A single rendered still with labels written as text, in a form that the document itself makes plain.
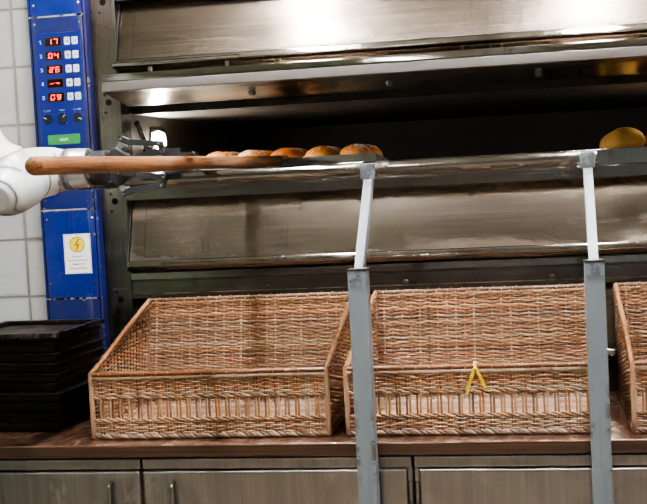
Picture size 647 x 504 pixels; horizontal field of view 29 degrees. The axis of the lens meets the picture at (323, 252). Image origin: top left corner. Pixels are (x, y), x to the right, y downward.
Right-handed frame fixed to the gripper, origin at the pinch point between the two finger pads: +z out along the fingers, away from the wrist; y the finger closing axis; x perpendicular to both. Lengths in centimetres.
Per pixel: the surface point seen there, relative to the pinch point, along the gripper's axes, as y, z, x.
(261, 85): -18.8, 8.1, -44.4
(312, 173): 3.6, 24.9, -17.6
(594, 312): 34, 85, 5
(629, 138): -1, 98, -71
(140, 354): 47, -26, -41
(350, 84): -18, 29, -50
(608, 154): 3, 92, -55
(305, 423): 58, 23, -7
